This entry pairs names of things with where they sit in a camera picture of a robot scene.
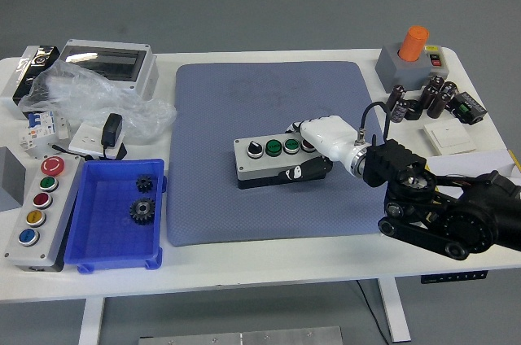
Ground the black power adapter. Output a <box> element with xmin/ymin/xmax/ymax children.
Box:
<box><xmin>100</xmin><ymin>112</ymin><xmax>124</xmax><ymax>150</ymax></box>

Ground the grey five-button control box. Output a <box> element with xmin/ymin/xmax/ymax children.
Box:
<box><xmin>2</xmin><ymin>153</ymin><xmax>85</xmax><ymax>273</ymax></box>

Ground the black ring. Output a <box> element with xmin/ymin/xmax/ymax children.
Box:
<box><xmin>406</xmin><ymin>99</ymin><xmax>424</xmax><ymax>121</ymax></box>

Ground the orange cylinder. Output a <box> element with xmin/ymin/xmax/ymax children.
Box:
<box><xmin>397</xmin><ymin>25</ymin><xmax>430</xmax><ymax>62</ymax></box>

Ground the small black gear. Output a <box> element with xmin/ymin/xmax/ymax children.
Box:
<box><xmin>135</xmin><ymin>173</ymin><xmax>155</xmax><ymax>194</ymax></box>

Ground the white table leg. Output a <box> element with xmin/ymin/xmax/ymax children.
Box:
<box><xmin>376</xmin><ymin>278</ymin><xmax>412</xmax><ymax>343</ymax></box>
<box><xmin>77</xmin><ymin>298</ymin><xmax>106</xmax><ymax>345</ymax></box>

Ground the grey-blue padded mat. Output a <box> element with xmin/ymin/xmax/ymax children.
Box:
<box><xmin>165</xmin><ymin>60</ymin><xmax>387</xmax><ymax>247</ymax></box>

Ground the black module with green terminal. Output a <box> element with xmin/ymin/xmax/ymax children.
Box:
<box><xmin>449</xmin><ymin>92</ymin><xmax>488</xmax><ymax>125</ymax></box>

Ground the black desk control panel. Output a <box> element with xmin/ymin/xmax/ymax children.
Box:
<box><xmin>421</xmin><ymin>270</ymin><xmax>488</xmax><ymax>285</ymax></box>

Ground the large black gear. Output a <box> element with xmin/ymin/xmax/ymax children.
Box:
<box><xmin>129</xmin><ymin>197</ymin><xmax>158</xmax><ymax>224</ymax></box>

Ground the white wall socket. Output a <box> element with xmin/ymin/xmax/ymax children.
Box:
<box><xmin>68</xmin><ymin>122</ymin><xmax>123</xmax><ymax>159</ymax></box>

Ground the white breaker module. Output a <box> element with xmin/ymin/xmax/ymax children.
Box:
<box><xmin>55</xmin><ymin>115</ymin><xmax>72</xmax><ymax>141</ymax></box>

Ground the clear plastic bag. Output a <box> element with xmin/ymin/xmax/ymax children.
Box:
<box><xmin>18</xmin><ymin>63</ymin><xmax>178</xmax><ymax>145</ymax></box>

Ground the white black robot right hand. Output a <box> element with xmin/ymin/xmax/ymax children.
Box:
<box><xmin>278</xmin><ymin>115</ymin><xmax>359</xmax><ymax>182</ymax></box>

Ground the black adapter cord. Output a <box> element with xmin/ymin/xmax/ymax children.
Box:
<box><xmin>50</xmin><ymin>143</ymin><xmax>127</xmax><ymax>161</ymax></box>

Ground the white red-black switch box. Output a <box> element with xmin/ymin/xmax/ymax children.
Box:
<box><xmin>422</xmin><ymin>44</ymin><xmax>450</xmax><ymax>80</ymax></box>

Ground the grey enclosure with clear lid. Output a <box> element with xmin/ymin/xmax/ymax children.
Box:
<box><xmin>55</xmin><ymin>38</ymin><xmax>160</xmax><ymax>102</ymax></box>

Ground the white blue circuit breaker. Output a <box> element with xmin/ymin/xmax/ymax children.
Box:
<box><xmin>18</xmin><ymin>111</ymin><xmax>56</xmax><ymax>155</ymax></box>

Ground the black cable under table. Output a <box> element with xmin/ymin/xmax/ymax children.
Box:
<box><xmin>356</xmin><ymin>279</ymin><xmax>392</xmax><ymax>340</ymax></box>

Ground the blue plastic bin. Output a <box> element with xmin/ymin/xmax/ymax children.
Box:
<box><xmin>63</xmin><ymin>158</ymin><xmax>168</xmax><ymax>274</ymax></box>

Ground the grey four-button control box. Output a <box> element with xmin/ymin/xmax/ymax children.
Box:
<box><xmin>233</xmin><ymin>133</ymin><xmax>331</xmax><ymax>191</ymax></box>

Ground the white wall switch panel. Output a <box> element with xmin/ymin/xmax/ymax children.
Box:
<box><xmin>422</xmin><ymin>120</ymin><xmax>477</xmax><ymax>155</ymax></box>

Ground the grey block holder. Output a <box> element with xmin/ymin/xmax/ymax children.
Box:
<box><xmin>374</xmin><ymin>42</ymin><xmax>435</xmax><ymax>93</ymax></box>

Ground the white paper booklet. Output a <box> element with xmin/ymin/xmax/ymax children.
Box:
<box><xmin>425</xmin><ymin>148</ymin><xmax>521</xmax><ymax>183</ymax></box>

